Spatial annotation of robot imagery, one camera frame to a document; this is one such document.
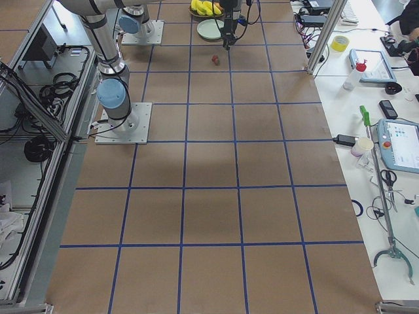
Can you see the long reach grabber tool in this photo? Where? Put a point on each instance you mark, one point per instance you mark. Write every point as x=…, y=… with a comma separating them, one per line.
x=392, y=251

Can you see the teach pendant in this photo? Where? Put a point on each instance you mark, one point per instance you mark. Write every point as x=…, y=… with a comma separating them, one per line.
x=398, y=144
x=378, y=69

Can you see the white squeeze bottle red cap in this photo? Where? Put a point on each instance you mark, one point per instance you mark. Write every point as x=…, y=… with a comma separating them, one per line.
x=355, y=76

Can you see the yellow tape roll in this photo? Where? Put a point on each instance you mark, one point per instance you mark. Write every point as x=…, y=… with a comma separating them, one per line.
x=339, y=43

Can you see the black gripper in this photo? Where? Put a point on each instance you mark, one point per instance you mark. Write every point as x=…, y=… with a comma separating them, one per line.
x=228, y=19

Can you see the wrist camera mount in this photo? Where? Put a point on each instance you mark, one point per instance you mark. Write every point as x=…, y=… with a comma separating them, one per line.
x=242, y=20

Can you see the black phone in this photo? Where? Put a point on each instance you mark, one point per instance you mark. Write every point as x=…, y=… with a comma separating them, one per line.
x=388, y=109

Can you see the wicker fruit basket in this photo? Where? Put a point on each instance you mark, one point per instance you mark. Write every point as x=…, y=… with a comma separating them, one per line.
x=198, y=15

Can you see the black scissors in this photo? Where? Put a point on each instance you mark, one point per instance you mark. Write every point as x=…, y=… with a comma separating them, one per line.
x=389, y=177

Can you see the white paper cup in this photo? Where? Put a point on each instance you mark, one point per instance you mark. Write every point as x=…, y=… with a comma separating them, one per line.
x=362, y=146

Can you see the black power adapter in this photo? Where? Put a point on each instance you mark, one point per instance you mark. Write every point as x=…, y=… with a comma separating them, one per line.
x=345, y=140

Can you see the blue tape roll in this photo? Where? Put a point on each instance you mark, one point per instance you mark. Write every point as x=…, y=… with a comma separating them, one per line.
x=360, y=210

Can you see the aluminium frame post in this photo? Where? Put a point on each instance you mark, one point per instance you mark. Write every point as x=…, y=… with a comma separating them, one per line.
x=327, y=29

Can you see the yellow banana bunch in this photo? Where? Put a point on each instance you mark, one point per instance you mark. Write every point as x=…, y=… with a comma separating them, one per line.
x=206, y=7

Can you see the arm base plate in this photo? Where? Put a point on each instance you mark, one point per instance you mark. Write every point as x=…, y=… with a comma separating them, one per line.
x=149, y=33
x=135, y=128

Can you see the teach pendant far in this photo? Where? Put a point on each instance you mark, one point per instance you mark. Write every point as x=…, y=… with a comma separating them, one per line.
x=378, y=69

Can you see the light green plate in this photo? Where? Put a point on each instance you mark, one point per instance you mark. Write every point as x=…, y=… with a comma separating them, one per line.
x=210, y=29

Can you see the teach pendant near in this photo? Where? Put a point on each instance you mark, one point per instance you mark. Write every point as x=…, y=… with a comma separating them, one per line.
x=398, y=144

